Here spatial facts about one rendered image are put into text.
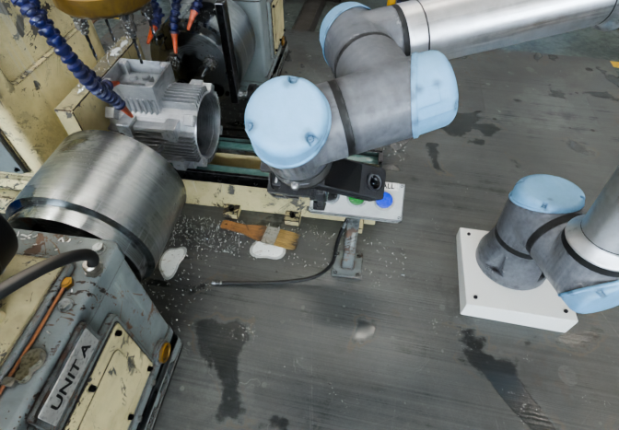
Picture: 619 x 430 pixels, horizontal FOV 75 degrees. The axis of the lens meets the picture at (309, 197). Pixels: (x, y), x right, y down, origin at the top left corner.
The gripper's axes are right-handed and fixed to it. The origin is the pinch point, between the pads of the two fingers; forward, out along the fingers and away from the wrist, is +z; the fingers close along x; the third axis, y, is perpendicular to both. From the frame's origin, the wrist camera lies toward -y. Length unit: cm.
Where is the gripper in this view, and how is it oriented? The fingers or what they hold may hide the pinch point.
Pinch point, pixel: (326, 190)
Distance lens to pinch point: 68.0
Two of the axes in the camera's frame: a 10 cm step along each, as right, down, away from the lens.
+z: 0.8, 1.6, 9.8
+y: -9.9, -1.1, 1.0
